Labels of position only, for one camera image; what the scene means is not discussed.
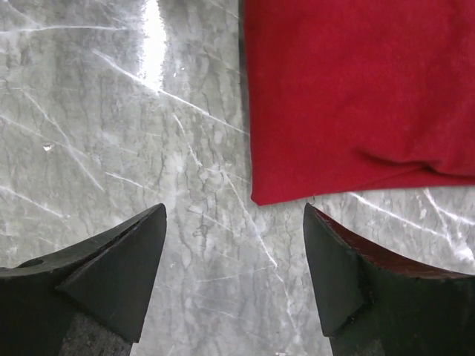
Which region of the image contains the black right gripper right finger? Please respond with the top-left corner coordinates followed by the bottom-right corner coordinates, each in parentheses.
top-left (304, 205), bottom-right (474, 355)

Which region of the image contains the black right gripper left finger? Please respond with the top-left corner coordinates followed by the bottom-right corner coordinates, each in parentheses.
top-left (1, 204), bottom-right (167, 355)

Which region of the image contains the red t shirt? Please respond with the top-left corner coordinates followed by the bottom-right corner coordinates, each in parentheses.
top-left (243, 1), bottom-right (474, 205)

